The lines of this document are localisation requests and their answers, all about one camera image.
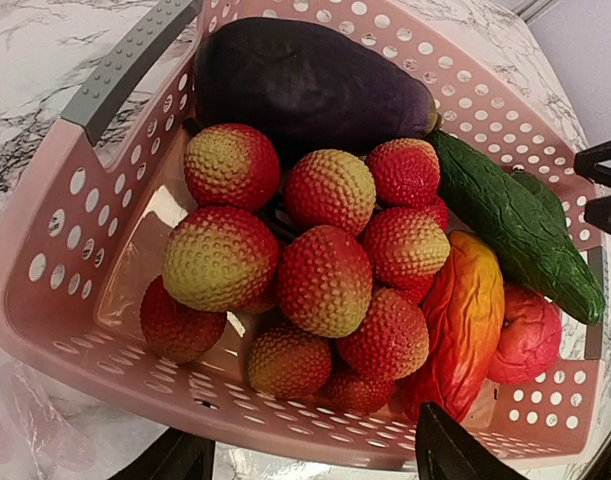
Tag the dark purple eggplant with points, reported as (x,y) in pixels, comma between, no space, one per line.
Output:
(302,83)

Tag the red yellow lychee bunch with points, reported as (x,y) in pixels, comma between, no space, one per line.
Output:
(345,248)

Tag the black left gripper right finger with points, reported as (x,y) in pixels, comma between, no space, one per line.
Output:
(589,165)

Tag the long green cucumber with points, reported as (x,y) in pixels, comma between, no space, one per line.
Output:
(533,248)

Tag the pink red apple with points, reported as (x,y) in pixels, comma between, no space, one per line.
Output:
(530,338)

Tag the pink perforated plastic basket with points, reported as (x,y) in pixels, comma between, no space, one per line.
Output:
(84,232)

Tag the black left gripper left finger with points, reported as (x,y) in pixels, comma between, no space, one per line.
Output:
(445,450)

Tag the orange red mango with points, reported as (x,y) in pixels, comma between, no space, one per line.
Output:
(464,310)

